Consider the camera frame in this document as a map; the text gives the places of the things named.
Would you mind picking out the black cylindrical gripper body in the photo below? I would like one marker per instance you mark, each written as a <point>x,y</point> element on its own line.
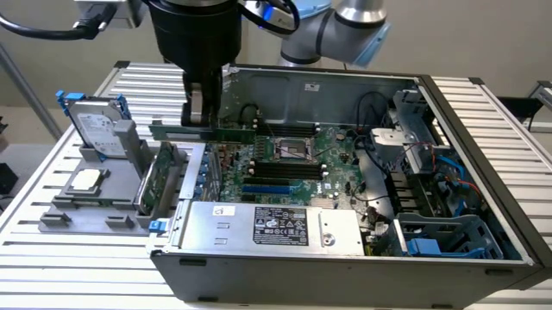
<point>196,29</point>

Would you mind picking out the green RAM stick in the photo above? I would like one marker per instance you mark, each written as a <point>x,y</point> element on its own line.
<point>235,135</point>

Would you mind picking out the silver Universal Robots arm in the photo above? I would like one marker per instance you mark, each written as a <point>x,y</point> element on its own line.
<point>328,35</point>

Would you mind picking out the black RAM slot bank short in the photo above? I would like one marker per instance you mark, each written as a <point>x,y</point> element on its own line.
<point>287,130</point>

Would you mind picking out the black RAM slot bank long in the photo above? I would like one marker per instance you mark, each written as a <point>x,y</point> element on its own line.
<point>285,168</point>

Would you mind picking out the black expansion slot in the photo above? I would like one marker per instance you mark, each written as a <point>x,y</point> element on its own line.
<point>265,181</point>

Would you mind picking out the blue expansion slot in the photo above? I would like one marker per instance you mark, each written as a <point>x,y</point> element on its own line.
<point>265,189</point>

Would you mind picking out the green graphics card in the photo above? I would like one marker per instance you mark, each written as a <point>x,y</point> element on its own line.
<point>157,177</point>

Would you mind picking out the CPU socket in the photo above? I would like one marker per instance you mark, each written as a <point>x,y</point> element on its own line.
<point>295,148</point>

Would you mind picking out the grey parts rack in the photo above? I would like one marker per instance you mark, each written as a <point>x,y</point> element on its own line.
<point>117,181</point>

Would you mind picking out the silver CPU chip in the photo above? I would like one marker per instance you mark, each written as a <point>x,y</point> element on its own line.
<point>89,180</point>

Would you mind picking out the green motherboard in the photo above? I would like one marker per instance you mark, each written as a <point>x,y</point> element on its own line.
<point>332,181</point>

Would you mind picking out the blue plastic case latch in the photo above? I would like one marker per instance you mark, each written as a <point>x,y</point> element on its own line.
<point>157,225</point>

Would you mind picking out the silver power supply unit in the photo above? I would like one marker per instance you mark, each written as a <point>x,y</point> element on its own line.
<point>241,226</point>

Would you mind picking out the metal drive cage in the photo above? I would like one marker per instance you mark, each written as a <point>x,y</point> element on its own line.
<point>414,129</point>

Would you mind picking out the open black PC case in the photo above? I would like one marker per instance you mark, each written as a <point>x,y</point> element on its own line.
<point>328,277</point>

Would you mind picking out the blue-grey disk bay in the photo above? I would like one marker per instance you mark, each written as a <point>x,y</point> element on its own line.
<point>448,235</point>

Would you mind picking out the black flat box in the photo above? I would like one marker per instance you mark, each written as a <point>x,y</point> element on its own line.
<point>515,106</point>

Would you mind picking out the grey aluminium profile stand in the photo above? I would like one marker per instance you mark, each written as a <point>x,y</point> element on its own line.
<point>542,97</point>

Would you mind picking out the hard disk with blue bracket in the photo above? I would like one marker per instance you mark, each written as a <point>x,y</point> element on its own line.
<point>97,129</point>

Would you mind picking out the aluminium frame post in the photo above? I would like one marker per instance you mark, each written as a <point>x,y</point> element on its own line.
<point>26,87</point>

